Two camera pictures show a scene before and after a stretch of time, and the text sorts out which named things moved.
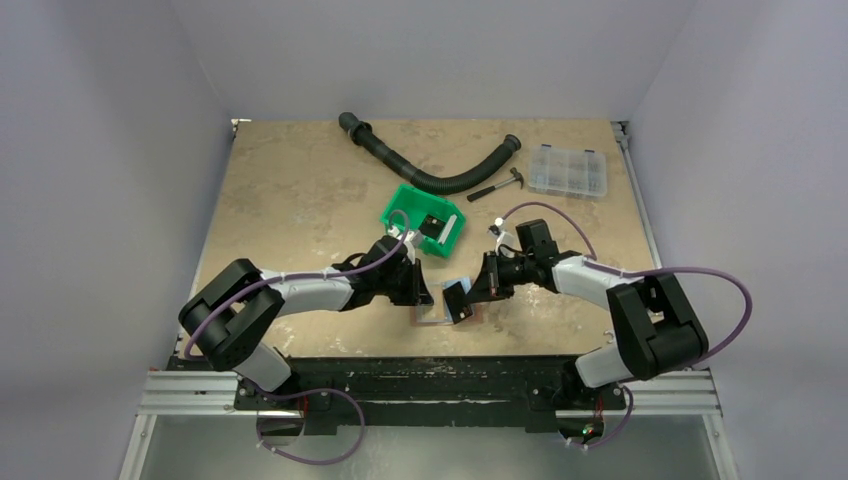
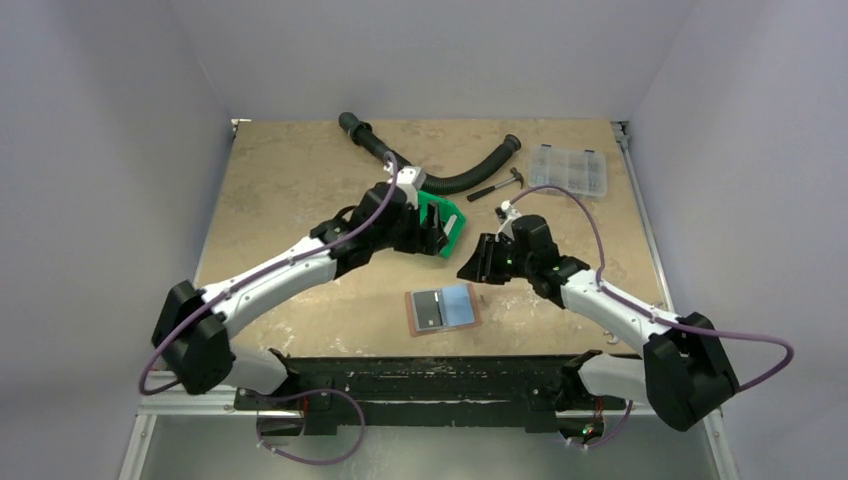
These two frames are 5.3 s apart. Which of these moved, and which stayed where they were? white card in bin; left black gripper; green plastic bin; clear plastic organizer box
Moved: left black gripper
Stayed: green plastic bin; clear plastic organizer box; white card in bin
